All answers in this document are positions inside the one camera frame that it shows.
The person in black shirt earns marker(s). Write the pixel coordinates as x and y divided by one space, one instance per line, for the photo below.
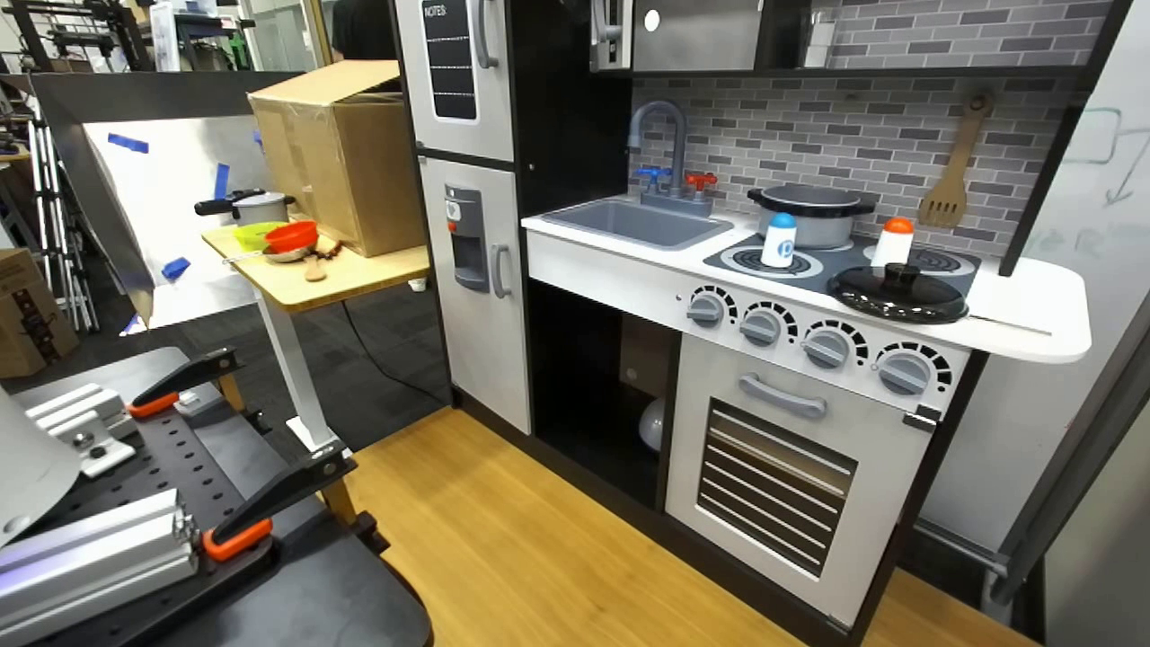
360 25

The white board grey frame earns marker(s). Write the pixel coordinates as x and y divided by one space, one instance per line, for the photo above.
157 219

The black metal shelf rack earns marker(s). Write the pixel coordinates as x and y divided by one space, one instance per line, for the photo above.
74 25

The white shaker bottle blue cap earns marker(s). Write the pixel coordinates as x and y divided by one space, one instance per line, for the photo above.
776 245

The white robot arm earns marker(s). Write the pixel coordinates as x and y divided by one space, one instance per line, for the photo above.
29 474

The black orange bar clamp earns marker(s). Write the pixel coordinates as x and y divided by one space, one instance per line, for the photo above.
280 487
181 376

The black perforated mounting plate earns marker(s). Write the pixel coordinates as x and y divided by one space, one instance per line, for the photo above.
165 461

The aluminium extrusion bar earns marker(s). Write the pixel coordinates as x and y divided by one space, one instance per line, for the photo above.
93 564

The white microwave door with keypad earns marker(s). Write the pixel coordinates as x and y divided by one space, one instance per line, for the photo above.
611 38

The blue tape strip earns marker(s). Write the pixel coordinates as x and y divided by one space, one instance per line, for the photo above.
175 273
132 143
219 183

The white round toy item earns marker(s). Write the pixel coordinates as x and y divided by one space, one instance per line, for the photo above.
650 431

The grey toy faucet spout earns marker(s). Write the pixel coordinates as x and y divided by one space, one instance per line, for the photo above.
681 150

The small brown cardboard box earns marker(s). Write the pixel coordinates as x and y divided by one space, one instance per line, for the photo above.
29 318

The wooden slotted spatula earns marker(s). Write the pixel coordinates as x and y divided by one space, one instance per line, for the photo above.
945 203

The large cardboard box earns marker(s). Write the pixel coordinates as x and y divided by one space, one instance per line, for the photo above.
360 167

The brown toy food piece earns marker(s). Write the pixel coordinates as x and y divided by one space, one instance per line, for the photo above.
323 245
312 273

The white black toy kitchen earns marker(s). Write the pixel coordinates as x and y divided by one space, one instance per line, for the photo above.
577 120

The red plastic bowl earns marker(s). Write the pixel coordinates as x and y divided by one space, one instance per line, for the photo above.
293 238

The white shaker bottle orange cap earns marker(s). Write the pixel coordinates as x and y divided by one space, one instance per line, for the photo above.
892 249

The grey toy pot with lid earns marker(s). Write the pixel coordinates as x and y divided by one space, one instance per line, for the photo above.
812 222

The silver metal bracket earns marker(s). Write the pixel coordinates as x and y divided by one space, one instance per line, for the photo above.
76 414

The white oven door with vent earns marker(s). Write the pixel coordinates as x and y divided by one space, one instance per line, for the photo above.
719 480

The silver metal stand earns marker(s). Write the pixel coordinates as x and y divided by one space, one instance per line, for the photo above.
49 203

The grey stove knob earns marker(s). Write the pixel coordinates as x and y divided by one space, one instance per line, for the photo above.
762 324
829 347
908 376
705 312

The green plastic plate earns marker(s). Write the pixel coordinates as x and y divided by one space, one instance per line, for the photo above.
249 234

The white panel with marker sketch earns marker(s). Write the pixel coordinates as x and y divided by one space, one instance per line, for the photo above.
1053 238

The wooden table white leg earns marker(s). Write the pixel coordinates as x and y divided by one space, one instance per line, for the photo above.
346 276

